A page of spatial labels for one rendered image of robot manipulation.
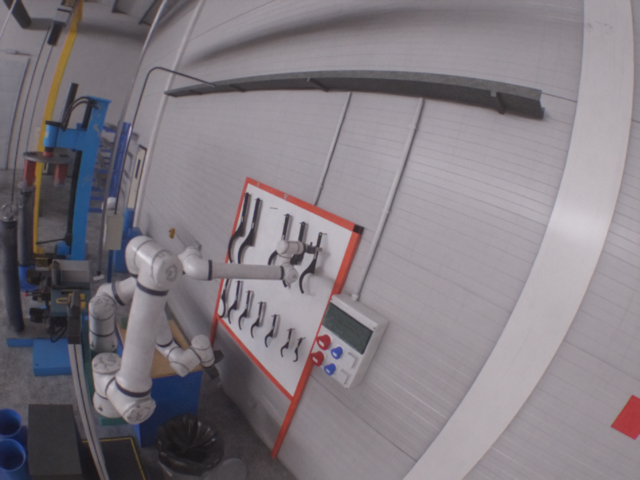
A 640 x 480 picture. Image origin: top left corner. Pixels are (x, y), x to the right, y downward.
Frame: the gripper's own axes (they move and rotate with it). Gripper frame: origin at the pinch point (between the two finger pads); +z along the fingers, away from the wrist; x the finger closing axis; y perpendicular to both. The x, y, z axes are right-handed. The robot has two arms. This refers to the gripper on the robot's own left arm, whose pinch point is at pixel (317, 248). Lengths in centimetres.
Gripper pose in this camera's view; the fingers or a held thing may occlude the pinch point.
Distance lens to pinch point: 214.4
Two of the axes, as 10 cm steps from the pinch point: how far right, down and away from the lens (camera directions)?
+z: 6.8, 0.5, 7.3
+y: 2.1, -9.7, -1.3
